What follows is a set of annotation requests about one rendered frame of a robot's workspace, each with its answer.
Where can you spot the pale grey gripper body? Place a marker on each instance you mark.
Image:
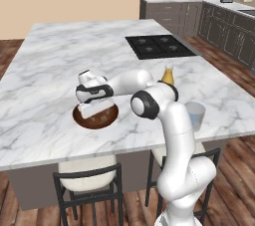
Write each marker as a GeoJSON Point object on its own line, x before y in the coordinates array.
{"type": "Point", "coordinates": [94, 108]}

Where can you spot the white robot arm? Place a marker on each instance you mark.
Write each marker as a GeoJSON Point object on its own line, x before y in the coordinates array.
{"type": "Point", "coordinates": [176, 130]}

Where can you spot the clear ice cube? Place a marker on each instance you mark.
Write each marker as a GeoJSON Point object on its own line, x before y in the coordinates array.
{"type": "Point", "coordinates": [100, 116]}
{"type": "Point", "coordinates": [107, 113]}

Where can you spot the brown round bowl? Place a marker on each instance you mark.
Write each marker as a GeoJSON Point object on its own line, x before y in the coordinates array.
{"type": "Point", "coordinates": [87, 122]}

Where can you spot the clear glass cup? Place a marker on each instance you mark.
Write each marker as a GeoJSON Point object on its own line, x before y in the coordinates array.
{"type": "Point", "coordinates": [196, 115]}

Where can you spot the black stool with white seat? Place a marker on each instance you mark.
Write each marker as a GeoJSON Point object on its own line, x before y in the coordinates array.
{"type": "Point", "coordinates": [159, 153]}
{"type": "Point", "coordinates": [87, 178]}

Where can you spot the yellow bottle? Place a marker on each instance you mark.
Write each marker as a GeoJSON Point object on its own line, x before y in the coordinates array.
{"type": "Point", "coordinates": [168, 76]}

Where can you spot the black hob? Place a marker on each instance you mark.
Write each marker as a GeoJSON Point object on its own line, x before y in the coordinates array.
{"type": "Point", "coordinates": [160, 46]}

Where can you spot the grey kitchen island base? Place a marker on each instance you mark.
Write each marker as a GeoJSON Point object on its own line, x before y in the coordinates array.
{"type": "Point", "coordinates": [30, 186]}

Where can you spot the dark grey base cupboard run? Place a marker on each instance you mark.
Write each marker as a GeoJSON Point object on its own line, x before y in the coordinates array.
{"type": "Point", "coordinates": [229, 34]}

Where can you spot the steel sink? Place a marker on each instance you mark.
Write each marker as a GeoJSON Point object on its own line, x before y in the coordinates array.
{"type": "Point", "coordinates": [248, 12]}

